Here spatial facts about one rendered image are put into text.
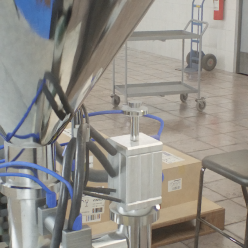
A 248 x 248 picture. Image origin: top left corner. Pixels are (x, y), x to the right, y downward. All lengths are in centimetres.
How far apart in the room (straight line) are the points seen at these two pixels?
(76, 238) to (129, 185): 12
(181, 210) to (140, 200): 303
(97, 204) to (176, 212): 51
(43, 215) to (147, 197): 13
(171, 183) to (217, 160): 64
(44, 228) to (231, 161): 256
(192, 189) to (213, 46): 581
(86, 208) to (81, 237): 289
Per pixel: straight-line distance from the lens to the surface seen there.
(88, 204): 345
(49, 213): 61
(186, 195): 381
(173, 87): 691
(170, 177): 369
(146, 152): 66
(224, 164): 308
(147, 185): 68
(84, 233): 57
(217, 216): 377
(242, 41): 902
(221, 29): 930
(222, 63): 931
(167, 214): 365
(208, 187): 451
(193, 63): 937
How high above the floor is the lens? 160
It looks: 15 degrees down
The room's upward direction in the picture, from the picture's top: straight up
